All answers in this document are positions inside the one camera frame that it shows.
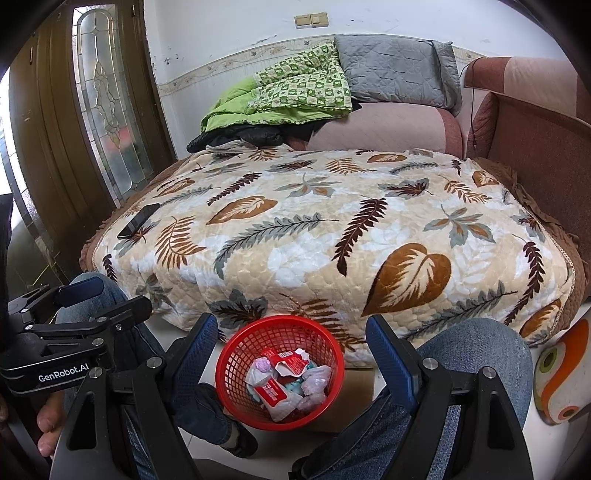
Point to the wooden door with glass panel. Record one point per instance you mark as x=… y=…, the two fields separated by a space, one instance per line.
x=55 y=138

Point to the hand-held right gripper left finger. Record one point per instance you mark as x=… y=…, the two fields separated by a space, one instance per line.
x=194 y=355

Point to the pink sofa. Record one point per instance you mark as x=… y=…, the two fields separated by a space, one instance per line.
x=531 y=129

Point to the black jacket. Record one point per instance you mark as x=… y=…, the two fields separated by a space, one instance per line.
x=249 y=136

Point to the leaf print blanket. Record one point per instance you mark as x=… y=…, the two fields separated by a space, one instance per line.
x=323 y=249

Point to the person's right leg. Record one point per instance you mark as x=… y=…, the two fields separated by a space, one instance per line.
x=461 y=341

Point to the orange white plush toy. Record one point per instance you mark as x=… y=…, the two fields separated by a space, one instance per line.
x=565 y=369

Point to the pinkish clear plastic wrapper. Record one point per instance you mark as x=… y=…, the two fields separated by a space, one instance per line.
x=316 y=385

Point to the dark shoe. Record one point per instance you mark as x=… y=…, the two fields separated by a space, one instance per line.
x=231 y=434

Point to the red mesh basket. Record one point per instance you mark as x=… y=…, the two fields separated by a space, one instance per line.
x=240 y=350

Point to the grey quilted pillow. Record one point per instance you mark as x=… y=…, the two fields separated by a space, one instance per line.
x=392 y=69

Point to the beige light switch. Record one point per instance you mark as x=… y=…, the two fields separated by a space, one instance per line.
x=311 y=20

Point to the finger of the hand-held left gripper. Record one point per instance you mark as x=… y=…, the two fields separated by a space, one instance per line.
x=129 y=309
x=83 y=290

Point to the black smartphone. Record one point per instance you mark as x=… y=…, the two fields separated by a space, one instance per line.
x=138 y=220

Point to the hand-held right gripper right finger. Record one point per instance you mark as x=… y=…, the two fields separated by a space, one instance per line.
x=392 y=364

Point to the green checkered quilt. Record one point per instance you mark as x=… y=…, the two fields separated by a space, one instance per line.
x=295 y=87

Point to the person's left hand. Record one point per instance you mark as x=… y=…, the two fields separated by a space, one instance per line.
x=51 y=420

